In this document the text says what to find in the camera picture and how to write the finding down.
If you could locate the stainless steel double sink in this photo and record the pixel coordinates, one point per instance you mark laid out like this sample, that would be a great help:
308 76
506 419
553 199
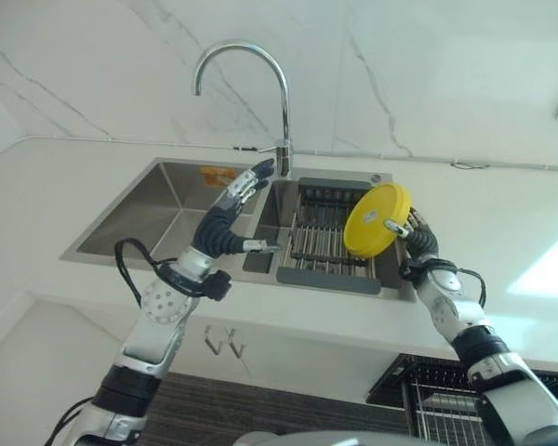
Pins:
135 218

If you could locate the chrome gooseneck faucet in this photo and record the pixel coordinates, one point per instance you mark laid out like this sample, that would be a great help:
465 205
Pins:
286 111

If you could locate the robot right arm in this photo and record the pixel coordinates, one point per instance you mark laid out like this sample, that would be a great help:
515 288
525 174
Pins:
502 367

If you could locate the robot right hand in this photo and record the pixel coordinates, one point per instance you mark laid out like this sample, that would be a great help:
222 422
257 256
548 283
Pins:
423 241

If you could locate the black dishwasher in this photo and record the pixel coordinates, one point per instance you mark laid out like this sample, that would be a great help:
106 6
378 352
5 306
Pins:
390 376

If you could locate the grey framed sink drain rack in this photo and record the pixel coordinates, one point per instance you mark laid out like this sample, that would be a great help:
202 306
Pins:
316 241

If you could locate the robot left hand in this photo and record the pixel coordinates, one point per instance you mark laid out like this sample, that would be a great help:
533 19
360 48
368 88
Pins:
216 232

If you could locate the metal cabinet hook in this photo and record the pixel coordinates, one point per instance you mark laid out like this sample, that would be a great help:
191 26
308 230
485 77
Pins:
212 344
237 346

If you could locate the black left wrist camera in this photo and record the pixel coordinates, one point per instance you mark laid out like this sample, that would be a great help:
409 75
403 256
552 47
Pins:
218 285

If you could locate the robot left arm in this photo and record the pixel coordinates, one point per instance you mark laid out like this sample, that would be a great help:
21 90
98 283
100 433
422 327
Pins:
155 334

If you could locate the yellow round plate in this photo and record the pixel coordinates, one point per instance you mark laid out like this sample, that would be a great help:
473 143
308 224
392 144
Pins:
372 218

